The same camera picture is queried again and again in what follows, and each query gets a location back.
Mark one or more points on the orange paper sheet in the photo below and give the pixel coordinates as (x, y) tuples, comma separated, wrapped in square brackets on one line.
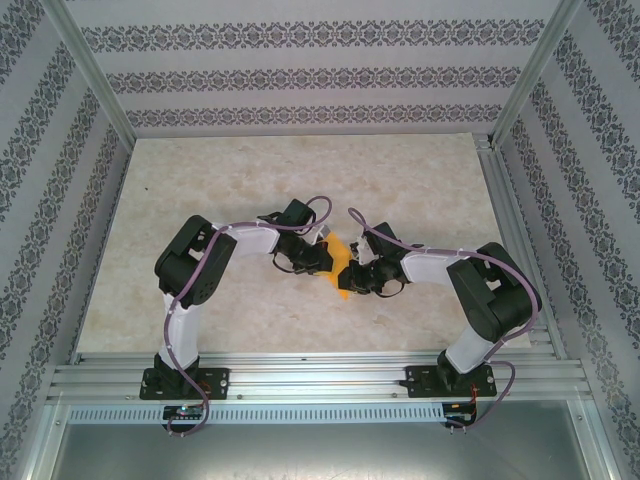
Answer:
[(337, 255)]

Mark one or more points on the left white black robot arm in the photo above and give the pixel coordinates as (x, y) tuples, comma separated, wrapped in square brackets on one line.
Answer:
[(182, 330)]

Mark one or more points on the grey sheet metal panel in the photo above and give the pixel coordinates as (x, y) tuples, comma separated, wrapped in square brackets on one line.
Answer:
[(320, 452)]

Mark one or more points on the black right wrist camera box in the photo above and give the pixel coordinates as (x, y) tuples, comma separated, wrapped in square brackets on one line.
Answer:
[(384, 237)]

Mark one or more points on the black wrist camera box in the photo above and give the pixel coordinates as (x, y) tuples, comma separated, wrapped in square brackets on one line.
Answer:
[(296, 212), (384, 237)]

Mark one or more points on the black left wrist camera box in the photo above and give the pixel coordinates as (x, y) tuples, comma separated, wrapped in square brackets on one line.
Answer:
[(296, 212)]

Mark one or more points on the long aluminium mounting rail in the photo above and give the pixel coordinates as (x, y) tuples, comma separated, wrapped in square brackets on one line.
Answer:
[(320, 375)]

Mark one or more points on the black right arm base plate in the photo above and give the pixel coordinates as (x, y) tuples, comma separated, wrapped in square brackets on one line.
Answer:
[(417, 382)]

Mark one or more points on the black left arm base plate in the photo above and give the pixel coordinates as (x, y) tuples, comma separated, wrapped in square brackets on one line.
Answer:
[(217, 382)]

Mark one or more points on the aluminium side rail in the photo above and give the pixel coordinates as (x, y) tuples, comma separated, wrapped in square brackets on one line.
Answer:
[(520, 225)]

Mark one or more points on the aluminium frame post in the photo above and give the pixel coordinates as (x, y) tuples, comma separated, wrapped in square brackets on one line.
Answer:
[(90, 70), (537, 70)]

